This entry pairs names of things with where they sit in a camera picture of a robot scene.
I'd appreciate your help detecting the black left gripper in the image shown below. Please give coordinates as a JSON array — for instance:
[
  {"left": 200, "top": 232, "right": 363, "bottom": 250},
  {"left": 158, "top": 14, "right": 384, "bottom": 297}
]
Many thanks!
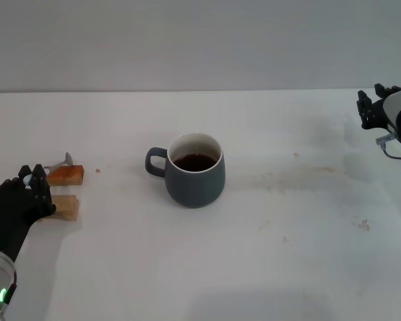
[{"left": 0, "top": 163, "right": 56, "bottom": 265}]

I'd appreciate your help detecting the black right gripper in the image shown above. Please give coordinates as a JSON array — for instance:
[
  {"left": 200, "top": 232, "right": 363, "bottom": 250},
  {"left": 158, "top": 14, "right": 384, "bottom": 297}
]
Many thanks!
[{"left": 356, "top": 83, "right": 401, "bottom": 130}]

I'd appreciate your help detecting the blue handled metal spoon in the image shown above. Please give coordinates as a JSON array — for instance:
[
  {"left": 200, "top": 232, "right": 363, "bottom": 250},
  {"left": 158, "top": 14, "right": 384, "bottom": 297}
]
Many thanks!
[{"left": 23, "top": 152, "right": 76, "bottom": 185}]

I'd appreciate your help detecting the grey ceramic mug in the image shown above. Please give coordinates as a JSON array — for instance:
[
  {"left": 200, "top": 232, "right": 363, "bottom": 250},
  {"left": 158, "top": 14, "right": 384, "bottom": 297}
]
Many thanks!
[{"left": 144, "top": 132, "right": 227, "bottom": 209}]

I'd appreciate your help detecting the dark orange wooden block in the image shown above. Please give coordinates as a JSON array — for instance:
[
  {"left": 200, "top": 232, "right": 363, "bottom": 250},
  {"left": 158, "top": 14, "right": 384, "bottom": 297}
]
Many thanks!
[{"left": 45, "top": 165, "right": 86, "bottom": 187}]

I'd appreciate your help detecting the light notched wooden block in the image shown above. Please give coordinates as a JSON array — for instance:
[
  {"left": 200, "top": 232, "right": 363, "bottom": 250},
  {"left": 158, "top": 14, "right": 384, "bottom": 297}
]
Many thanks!
[{"left": 49, "top": 195, "right": 80, "bottom": 222}]

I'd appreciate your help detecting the dark coffee liquid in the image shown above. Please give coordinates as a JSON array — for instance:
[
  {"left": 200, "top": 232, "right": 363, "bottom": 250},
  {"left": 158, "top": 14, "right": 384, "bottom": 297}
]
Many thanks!
[{"left": 172, "top": 152, "right": 219, "bottom": 173}]

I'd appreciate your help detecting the grey right arm cable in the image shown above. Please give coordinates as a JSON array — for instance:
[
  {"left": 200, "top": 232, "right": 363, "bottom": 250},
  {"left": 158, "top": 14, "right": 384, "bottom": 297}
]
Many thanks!
[{"left": 375, "top": 132, "right": 401, "bottom": 161}]

